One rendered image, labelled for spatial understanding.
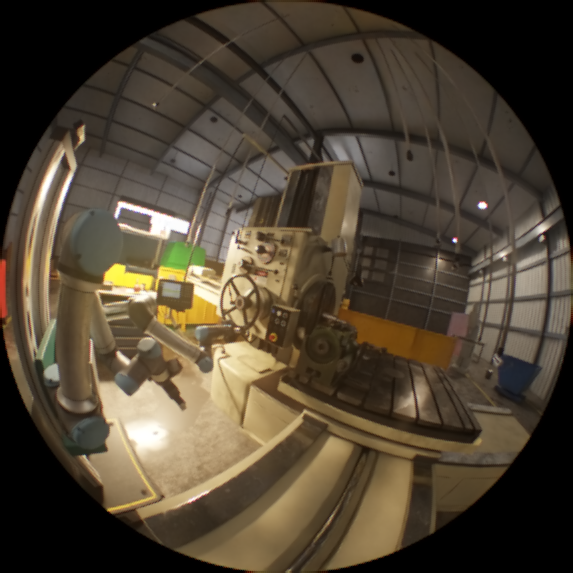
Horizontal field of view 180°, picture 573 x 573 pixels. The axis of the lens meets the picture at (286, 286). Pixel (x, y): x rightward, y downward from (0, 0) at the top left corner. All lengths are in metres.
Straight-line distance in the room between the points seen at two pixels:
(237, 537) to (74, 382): 0.65
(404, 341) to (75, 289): 3.60
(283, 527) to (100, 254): 0.92
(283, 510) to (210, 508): 0.26
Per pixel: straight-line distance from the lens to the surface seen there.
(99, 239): 0.37
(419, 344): 3.53
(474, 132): 8.15
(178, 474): 1.67
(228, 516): 0.79
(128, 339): 2.55
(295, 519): 0.86
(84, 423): 0.51
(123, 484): 1.33
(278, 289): 1.24
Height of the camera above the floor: 1.50
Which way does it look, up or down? 2 degrees down
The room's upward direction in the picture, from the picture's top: 13 degrees clockwise
